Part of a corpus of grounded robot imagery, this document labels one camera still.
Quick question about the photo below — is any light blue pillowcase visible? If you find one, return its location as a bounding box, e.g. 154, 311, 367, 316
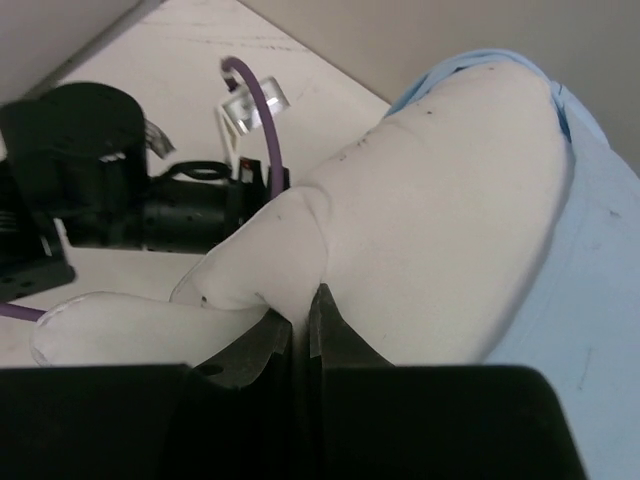
484, 82, 639, 479

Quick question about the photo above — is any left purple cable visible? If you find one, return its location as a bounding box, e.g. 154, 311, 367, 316
0, 57, 286, 321

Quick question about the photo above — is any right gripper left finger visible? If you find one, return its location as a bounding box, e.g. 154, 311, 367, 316
1, 312, 292, 479

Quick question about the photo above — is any white pillow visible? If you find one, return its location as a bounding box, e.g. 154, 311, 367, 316
31, 61, 570, 366

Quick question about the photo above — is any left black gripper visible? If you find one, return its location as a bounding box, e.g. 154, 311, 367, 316
1, 82, 290, 300

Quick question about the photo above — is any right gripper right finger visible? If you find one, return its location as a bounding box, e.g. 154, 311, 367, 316
308, 285, 587, 479

